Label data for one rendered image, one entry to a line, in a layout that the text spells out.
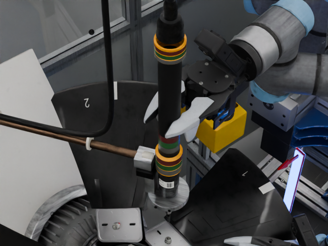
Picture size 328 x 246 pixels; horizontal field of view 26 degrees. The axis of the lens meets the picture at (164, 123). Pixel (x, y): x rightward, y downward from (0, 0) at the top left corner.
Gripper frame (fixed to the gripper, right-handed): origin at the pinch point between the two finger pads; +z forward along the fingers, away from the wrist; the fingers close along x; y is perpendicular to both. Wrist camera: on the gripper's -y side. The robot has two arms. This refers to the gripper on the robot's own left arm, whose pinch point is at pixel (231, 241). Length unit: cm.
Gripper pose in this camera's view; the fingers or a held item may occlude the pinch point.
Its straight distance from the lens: 137.4
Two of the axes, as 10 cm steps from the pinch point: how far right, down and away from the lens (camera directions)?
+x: 0.3, 5.5, 8.4
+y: -2.6, 8.1, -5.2
